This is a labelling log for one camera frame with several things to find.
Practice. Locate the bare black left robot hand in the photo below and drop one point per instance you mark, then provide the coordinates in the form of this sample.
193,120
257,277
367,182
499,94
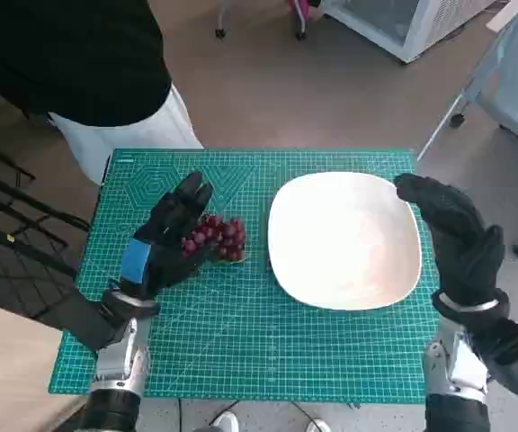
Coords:
164,225

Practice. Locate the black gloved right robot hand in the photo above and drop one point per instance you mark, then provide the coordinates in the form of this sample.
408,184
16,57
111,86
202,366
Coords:
461,243

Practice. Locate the red toy grape bunch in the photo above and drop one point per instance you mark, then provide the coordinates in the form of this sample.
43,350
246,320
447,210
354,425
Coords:
227,234

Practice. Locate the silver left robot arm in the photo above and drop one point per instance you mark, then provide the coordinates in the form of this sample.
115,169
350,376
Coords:
119,360

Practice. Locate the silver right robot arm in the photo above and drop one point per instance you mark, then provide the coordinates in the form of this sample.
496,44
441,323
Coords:
457,369

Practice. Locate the white square plate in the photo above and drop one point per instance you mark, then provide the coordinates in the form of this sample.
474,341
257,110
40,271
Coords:
344,243

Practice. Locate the green cutting mat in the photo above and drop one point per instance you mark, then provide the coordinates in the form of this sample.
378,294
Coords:
241,337

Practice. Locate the white chair leg with caster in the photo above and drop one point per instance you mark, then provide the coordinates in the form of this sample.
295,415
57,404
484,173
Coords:
220,32

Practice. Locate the white shoe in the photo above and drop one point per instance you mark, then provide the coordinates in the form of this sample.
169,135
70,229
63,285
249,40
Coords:
318,426
225,423

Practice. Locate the light wooden desk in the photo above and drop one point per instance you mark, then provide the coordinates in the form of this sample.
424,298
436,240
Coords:
7,369

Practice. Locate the white cabinet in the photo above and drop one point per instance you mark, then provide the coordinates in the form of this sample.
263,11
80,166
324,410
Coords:
421,27

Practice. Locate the pink chair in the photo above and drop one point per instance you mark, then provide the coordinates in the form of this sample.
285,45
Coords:
303,13

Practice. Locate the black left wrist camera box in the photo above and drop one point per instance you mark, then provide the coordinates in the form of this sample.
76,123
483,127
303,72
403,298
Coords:
88,324

